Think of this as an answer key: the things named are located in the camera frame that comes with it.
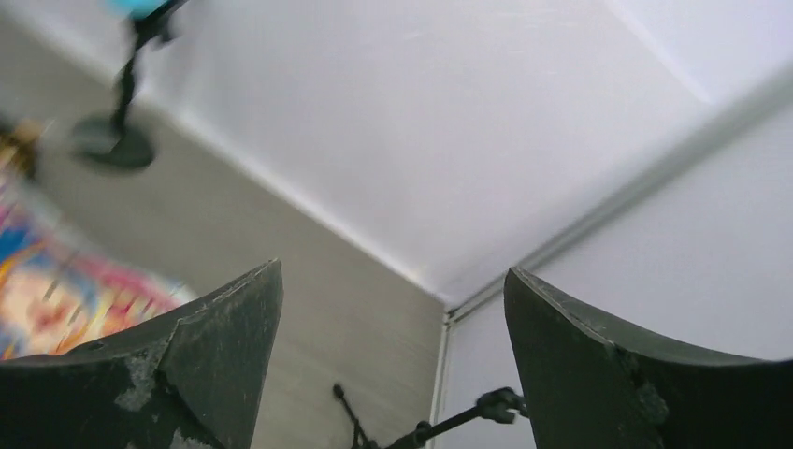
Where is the round black pet bowl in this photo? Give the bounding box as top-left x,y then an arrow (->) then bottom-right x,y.
1,117 -> 43,181

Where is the colourful pet food bag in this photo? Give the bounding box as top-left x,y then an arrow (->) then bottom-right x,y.
1,173 -> 196,360

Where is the green microphone with shock mount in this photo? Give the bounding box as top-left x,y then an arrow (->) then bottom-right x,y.
331,383 -> 531,449

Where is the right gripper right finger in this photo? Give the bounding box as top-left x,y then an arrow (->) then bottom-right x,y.
503,268 -> 792,448

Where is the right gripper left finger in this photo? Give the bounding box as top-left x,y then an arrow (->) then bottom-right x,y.
1,260 -> 283,448

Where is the blue microphone on stand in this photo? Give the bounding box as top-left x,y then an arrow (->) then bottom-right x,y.
71,0 -> 184,172

